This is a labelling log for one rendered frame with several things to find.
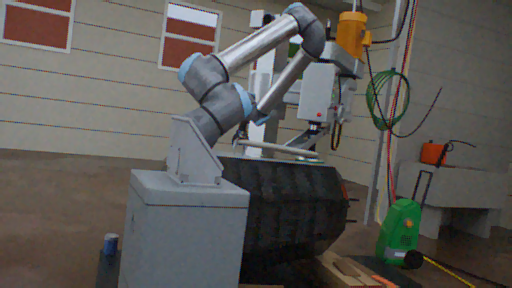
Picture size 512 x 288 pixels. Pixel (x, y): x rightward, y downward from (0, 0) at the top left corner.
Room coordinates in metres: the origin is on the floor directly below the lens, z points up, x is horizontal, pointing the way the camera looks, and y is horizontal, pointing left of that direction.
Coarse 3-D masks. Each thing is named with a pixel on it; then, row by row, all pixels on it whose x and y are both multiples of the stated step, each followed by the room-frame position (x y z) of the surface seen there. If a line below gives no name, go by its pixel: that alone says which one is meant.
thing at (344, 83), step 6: (342, 78) 3.49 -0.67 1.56; (348, 78) 3.48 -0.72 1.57; (342, 84) 3.39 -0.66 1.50; (348, 84) 3.44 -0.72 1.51; (354, 84) 3.62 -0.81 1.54; (342, 90) 3.33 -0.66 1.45; (354, 90) 3.70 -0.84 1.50; (342, 96) 3.31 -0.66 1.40; (336, 102) 3.18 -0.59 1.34; (342, 102) 3.34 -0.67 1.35; (348, 114) 3.57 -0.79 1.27; (348, 120) 3.60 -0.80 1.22; (330, 126) 3.21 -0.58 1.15
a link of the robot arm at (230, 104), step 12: (216, 84) 1.69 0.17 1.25; (228, 84) 1.74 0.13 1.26; (204, 96) 1.69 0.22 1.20; (216, 96) 1.68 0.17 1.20; (228, 96) 1.68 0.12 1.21; (240, 96) 1.68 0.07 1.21; (216, 108) 1.65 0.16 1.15; (228, 108) 1.66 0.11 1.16; (240, 108) 1.68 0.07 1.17; (228, 120) 1.66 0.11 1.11; (240, 120) 1.72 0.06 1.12
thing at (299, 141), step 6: (306, 132) 3.10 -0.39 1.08; (324, 132) 3.10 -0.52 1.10; (294, 138) 2.89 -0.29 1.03; (300, 138) 2.99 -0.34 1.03; (312, 138) 2.90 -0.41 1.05; (318, 138) 3.01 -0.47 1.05; (288, 144) 2.79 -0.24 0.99; (294, 144) 2.90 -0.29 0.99; (300, 144) 2.90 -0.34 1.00; (306, 144) 2.79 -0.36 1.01; (312, 144) 2.90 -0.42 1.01
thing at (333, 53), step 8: (328, 48) 2.96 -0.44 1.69; (336, 48) 2.99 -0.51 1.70; (328, 56) 2.96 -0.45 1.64; (336, 56) 3.00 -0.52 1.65; (344, 56) 3.17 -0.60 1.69; (336, 64) 3.17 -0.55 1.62; (344, 64) 3.21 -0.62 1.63; (352, 64) 3.42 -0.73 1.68; (360, 64) 3.62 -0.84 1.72; (344, 72) 3.54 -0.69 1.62; (352, 72) 3.49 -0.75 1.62; (360, 72) 3.66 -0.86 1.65
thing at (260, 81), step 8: (256, 72) 3.65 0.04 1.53; (264, 72) 3.60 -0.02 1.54; (256, 80) 3.62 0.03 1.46; (264, 80) 3.59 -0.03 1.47; (256, 88) 3.62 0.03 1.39; (264, 88) 3.58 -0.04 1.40; (296, 88) 3.63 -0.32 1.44; (256, 96) 3.61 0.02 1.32; (288, 96) 3.64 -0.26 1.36; (296, 96) 3.63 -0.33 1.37; (280, 104) 3.65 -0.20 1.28; (288, 104) 3.75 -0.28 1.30; (296, 104) 3.66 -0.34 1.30
